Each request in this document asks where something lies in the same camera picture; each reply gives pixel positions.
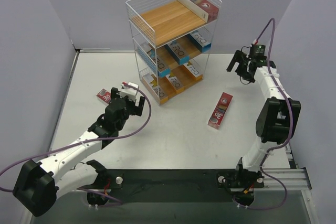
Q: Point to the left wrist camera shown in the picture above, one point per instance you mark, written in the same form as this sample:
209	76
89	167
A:
129	90

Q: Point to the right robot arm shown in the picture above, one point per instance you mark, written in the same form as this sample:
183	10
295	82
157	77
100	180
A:
278	118

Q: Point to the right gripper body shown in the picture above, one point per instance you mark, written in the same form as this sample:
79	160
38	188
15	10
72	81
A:
241	64

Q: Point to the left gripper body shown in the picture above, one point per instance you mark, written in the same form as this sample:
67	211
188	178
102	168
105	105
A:
128	103

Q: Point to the white wire wooden shelf rack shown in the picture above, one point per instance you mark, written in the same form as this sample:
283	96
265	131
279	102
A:
159	22

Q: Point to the red toothpaste box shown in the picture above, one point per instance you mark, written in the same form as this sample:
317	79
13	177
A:
104	96
204	9
219	112

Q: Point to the teal toothpaste box with label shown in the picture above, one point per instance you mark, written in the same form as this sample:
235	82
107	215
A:
153	60

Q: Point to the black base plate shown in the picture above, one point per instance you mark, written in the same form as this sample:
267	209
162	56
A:
174	185

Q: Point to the orange toothpaste box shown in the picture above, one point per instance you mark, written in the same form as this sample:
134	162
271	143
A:
175	83
193	70
150	82

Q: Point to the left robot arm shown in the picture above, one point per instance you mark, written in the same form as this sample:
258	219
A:
36	186

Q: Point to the silver blue toothpaste box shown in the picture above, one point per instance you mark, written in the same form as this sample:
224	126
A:
176	50

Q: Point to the light blue toothpaste box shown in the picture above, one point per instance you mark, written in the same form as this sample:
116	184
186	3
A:
200	40

